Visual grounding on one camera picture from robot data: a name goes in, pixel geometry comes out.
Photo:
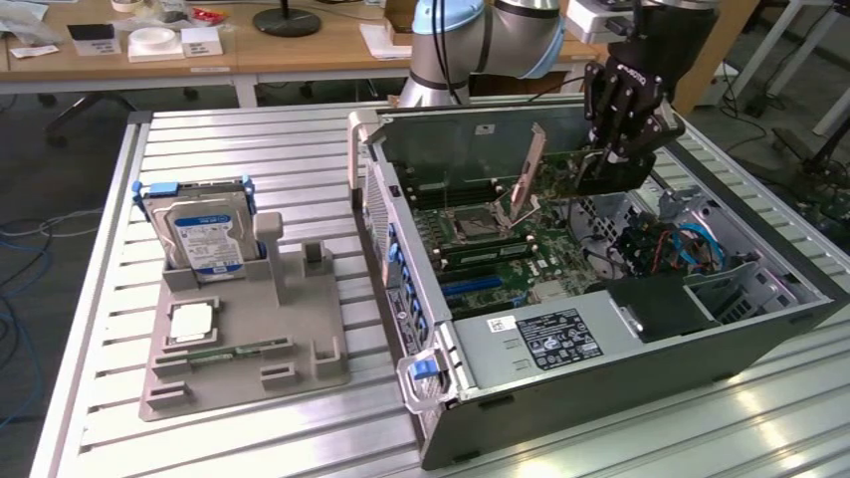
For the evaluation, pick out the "hard disk with blue caddy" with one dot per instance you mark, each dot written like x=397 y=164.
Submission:
x=192 y=234

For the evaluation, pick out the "blue expansion slot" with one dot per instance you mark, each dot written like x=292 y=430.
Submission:
x=475 y=286

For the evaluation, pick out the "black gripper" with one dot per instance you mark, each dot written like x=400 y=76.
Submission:
x=631 y=99

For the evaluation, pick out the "CPU socket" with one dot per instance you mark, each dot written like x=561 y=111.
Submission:
x=477 y=226

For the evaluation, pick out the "green motherboard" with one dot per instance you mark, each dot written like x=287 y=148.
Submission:
x=551 y=279

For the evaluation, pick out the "black plastic air shroud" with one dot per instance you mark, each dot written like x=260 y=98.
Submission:
x=663 y=309

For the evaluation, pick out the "white paper label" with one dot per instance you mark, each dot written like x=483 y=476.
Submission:
x=33 y=51

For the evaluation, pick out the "silver chipset heatsink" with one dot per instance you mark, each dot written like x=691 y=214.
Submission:
x=549 y=293

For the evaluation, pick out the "green graphics card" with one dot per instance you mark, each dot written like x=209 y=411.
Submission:
x=611 y=181

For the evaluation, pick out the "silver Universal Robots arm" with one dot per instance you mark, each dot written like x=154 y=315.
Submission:
x=451 y=50

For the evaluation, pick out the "metal socket cover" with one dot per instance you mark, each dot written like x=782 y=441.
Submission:
x=499 y=211

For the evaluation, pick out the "silver CPU chip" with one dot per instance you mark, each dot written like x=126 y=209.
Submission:
x=189 y=323

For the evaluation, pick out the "beige tape roll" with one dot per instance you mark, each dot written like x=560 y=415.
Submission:
x=122 y=6

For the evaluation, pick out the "wooden desk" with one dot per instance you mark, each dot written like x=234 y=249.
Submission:
x=66 y=70

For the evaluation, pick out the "white labelled box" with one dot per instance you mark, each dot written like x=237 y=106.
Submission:
x=200 y=42

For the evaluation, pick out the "grey plastic parts rack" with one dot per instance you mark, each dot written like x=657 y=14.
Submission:
x=265 y=388

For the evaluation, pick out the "blue case release latch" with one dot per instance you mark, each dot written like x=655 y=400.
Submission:
x=423 y=372

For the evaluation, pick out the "long black expansion slot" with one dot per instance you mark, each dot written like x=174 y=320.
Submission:
x=468 y=275

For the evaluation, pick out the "black floor stand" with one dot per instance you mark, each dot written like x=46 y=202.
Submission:
x=796 y=144

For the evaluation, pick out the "metal drive cage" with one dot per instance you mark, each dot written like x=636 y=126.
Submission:
x=611 y=219

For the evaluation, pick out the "flat white box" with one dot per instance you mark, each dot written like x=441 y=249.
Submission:
x=156 y=54

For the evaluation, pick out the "white metal table frame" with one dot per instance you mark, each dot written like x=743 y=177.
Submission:
x=832 y=114

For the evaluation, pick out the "black round lamp base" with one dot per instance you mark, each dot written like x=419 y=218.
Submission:
x=287 y=22

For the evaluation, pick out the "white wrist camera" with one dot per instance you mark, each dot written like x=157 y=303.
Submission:
x=591 y=20

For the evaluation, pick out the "black office chair base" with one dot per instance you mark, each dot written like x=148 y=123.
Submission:
x=62 y=117

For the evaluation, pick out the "black open PC case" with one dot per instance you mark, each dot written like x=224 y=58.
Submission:
x=597 y=398

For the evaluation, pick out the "clear plastic bag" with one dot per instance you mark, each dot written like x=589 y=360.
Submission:
x=26 y=22

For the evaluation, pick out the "white box with black lid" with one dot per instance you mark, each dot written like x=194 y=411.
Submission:
x=93 y=40

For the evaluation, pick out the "white tape roll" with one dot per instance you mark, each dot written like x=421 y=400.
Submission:
x=150 y=37

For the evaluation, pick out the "red small parts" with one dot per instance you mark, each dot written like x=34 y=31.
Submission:
x=206 y=16

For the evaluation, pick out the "grey disk bay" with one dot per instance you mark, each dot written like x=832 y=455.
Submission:
x=750 y=294

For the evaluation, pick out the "grey power supply unit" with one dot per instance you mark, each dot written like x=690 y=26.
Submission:
x=484 y=358

